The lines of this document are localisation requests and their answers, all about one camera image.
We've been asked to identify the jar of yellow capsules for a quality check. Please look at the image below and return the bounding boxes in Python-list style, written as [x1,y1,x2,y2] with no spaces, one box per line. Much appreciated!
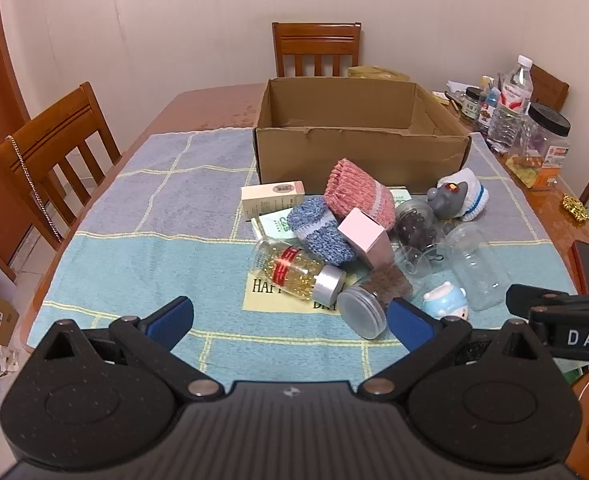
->
[248,237,347,302]

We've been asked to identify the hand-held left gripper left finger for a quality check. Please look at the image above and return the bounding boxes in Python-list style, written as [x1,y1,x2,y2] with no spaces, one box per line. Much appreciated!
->
[33,296,225,402]

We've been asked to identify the small jar with green label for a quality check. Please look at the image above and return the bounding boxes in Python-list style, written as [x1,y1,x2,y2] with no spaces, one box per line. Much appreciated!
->
[462,86,483,122]

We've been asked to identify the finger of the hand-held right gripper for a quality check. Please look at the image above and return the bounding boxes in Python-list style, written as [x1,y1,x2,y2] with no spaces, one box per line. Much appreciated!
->
[505,283,589,318]

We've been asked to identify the brown cardboard box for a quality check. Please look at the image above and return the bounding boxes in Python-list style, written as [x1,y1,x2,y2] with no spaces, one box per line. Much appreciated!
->
[253,77,473,196]

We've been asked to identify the jar of brown granules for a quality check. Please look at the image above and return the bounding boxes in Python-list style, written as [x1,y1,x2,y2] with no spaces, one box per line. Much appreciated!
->
[337,265,415,339]

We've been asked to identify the white sock with blue stripe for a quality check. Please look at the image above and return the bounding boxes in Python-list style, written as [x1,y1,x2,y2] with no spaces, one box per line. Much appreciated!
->
[437,169,491,222]

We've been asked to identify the grey toy figure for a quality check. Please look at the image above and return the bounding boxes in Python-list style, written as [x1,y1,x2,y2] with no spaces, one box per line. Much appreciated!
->
[426,181,468,222]

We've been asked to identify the water bottle with red label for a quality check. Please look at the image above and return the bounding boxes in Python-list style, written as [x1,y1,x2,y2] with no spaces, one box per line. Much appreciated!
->
[489,55,533,154]

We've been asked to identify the beige printed card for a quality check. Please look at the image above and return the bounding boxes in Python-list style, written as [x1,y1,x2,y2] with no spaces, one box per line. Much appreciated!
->
[243,273,370,317]

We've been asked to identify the clear plastic cup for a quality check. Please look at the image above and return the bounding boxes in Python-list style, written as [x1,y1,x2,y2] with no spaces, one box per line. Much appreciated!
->
[393,242,446,279]

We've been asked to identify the white and blue toy figure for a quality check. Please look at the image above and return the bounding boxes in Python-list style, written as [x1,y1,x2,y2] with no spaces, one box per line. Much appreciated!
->
[421,282,470,322]

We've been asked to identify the black phone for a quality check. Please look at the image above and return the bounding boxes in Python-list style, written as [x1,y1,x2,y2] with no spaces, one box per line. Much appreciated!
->
[571,240,589,296]

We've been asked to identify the blue knitted sock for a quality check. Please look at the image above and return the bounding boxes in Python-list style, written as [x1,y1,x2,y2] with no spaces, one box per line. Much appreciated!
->
[288,196,358,267]

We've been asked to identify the large clear jar black lid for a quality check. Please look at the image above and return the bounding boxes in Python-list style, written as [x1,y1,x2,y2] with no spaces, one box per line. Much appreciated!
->
[506,102,572,192]

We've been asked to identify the clear plastic bottle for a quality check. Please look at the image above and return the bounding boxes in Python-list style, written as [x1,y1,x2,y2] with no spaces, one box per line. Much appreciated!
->
[442,222,511,311]

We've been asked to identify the gold ornament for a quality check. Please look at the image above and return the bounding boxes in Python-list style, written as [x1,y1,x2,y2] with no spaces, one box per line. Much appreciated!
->
[562,194,589,222]

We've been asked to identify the clear jar of black clips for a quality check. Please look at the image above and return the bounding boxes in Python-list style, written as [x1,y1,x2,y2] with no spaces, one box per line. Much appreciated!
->
[393,197,446,252]

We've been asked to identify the olive green bag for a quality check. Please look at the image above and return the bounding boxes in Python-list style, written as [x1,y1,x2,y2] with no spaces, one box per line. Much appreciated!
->
[347,65,412,82]

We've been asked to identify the silver chain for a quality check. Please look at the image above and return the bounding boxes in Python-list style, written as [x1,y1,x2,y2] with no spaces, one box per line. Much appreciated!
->
[6,135,63,242]

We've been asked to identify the small cream carton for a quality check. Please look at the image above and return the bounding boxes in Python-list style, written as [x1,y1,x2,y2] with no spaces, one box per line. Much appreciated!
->
[240,180,307,222]

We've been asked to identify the pink knitted sock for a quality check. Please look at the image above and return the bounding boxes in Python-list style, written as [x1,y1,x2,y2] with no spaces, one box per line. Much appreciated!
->
[323,158,398,229]

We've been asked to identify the green tissue pack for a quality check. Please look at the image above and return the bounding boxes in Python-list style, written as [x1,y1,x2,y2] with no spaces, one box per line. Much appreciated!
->
[252,207,300,244]
[387,186,413,209]

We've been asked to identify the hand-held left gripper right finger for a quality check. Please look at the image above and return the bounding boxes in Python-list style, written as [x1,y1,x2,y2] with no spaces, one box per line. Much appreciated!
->
[357,297,551,402]

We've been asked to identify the small pink box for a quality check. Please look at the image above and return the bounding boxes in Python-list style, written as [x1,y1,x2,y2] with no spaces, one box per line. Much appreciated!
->
[337,207,396,271]

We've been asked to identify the sauce bottle with blue cap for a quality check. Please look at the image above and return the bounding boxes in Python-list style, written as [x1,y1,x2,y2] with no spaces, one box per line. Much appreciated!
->
[477,76,503,136]

